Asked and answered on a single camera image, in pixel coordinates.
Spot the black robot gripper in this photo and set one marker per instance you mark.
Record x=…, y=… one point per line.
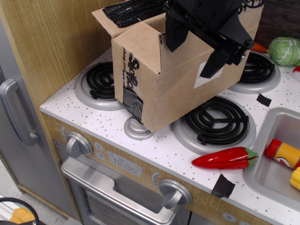
x=216, y=22

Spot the small brown cardboard box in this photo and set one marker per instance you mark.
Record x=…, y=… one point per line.
x=158, y=86

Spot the orange toy carrot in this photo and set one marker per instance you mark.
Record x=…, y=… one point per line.
x=259, y=48

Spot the back right black burner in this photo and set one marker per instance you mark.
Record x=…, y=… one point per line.
x=260, y=75

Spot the black burner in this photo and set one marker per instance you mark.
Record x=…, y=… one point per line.
x=260, y=75
x=94, y=87
x=215, y=125

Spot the front right black burner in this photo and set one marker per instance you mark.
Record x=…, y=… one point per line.
x=215, y=125

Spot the black tape piece back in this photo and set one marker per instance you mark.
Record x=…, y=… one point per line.
x=263, y=100

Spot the black tape piece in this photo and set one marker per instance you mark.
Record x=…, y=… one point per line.
x=263, y=100
x=223, y=187

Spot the green toy cabbage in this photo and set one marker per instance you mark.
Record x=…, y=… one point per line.
x=285, y=51

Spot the red white toy food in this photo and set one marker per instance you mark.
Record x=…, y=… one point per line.
x=296, y=73

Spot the small silver centre burner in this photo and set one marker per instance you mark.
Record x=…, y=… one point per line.
x=135, y=130

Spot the left black burner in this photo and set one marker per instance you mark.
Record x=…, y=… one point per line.
x=94, y=87

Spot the red toy chili pepper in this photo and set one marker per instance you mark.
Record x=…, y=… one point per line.
x=232, y=158

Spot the oven clock display panel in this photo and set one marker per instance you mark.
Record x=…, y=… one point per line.
x=125, y=164

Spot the red yellow toy bottle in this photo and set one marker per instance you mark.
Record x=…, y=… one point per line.
x=283, y=153

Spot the black tape piece front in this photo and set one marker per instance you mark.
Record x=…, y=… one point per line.
x=223, y=187

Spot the silver toy sink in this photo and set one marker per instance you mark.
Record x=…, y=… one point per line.
x=267, y=176

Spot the right silver oven knob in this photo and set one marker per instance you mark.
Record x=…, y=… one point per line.
x=174, y=193

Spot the silver oven knob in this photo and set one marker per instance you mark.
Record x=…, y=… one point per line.
x=77, y=145
x=174, y=193

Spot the left silver oven knob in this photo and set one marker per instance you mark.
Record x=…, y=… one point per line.
x=77, y=145

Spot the yellow toy corn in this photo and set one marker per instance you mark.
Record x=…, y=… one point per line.
x=295, y=179

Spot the orange object on floor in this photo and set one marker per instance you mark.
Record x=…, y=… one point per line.
x=21, y=215

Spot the silver oven door handle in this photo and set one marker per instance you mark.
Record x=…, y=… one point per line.
x=106, y=197

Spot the grey fridge door handle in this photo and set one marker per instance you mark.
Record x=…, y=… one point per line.
x=7, y=91

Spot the black cable loop floor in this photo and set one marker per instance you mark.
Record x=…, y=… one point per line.
x=24, y=205

